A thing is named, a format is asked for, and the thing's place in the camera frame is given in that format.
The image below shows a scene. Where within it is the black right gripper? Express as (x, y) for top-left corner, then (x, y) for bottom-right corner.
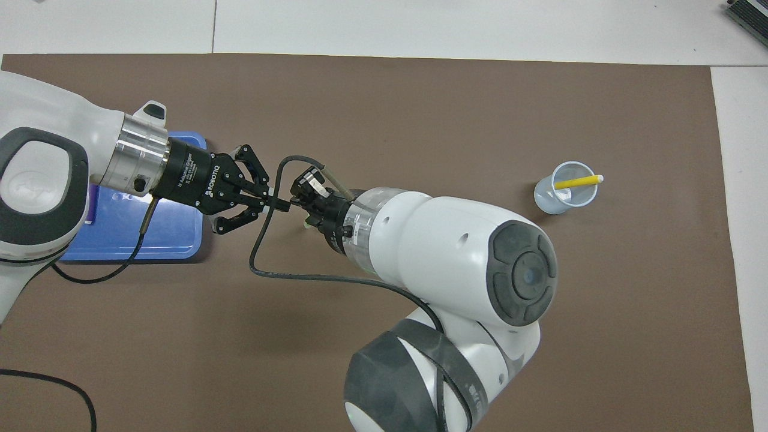
(290, 169), (362, 257)

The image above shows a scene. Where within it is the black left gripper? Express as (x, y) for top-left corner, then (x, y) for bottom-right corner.
(149, 137), (293, 236)

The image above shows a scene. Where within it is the blue plastic tray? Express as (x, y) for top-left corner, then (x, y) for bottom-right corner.
(60, 131), (208, 263)

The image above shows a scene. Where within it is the brown table mat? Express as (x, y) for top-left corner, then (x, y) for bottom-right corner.
(0, 53), (755, 432)

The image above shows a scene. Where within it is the clear plastic cup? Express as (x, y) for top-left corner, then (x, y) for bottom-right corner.
(533, 161), (599, 215)

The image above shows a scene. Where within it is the yellow pen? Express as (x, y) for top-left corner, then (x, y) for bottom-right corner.
(553, 175), (604, 191)

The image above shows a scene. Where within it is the grey ribbed device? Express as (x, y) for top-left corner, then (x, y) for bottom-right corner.
(725, 0), (768, 47)

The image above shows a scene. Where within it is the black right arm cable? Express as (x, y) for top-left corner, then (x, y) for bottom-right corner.
(249, 155), (475, 432)

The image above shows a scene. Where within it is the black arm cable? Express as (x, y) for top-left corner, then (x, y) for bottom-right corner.
(249, 155), (475, 432)
(0, 197), (161, 432)

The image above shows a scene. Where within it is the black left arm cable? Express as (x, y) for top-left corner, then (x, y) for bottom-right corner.
(0, 197), (161, 432)

